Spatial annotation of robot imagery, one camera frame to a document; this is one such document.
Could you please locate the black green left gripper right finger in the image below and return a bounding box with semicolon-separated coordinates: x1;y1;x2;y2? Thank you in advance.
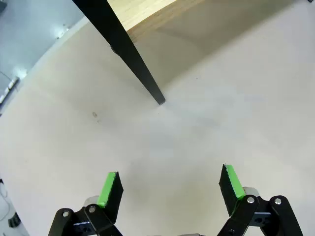
216;163;305;236

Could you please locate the black metal shelf leg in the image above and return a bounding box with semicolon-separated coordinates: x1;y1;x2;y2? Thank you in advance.
72;0;166;106

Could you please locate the light wooden shelf board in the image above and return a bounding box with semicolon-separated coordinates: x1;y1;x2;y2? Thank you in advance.
107;0;206;35

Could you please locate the white power strip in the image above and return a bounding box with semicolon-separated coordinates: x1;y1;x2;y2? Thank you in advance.
0;76;20;104

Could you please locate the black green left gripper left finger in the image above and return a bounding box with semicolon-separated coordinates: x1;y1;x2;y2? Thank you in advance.
48;171;125;236

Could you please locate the small black floor device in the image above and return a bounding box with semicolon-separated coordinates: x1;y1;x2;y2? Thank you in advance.
8;212;22;229

